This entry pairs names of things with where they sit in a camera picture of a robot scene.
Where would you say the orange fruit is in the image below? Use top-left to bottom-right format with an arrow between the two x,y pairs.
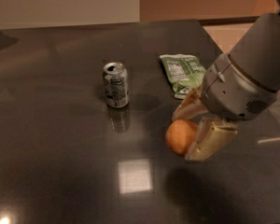
165,119 -> 198,156

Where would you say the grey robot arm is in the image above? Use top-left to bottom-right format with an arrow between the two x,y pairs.
172,0 -> 280,161

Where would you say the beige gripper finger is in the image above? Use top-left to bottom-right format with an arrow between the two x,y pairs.
185,117 -> 238,161
172,86 -> 208,121

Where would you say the silver green soda can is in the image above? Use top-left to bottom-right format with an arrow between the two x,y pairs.
103,62 -> 129,108

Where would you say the green chip bag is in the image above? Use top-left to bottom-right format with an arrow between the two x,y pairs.
160,54 -> 206,99

